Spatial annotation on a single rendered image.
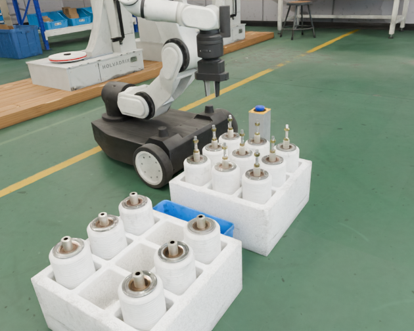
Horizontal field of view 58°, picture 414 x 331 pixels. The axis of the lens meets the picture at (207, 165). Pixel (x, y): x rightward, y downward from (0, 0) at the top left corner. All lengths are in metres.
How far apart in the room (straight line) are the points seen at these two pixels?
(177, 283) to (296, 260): 0.49
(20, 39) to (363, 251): 4.95
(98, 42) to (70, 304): 2.79
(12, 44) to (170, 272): 4.89
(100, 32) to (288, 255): 2.71
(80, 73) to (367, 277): 2.58
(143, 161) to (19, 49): 4.06
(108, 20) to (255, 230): 2.70
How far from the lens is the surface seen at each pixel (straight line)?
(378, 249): 1.37
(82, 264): 0.98
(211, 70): 1.28
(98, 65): 3.29
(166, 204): 1.35
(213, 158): 1.37
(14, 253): 1.50
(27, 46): 5.60
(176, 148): 1.62
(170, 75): 1.63
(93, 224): 1.05
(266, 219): 1.17
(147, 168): 1.66
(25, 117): 2.88
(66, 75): 3.14
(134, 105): 1.85
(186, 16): 1.24
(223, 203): 1.23
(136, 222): 1.09
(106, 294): 1.05
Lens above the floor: 0.83
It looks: 27 degrees down
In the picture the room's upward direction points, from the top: 4 degrees counter-clockwise
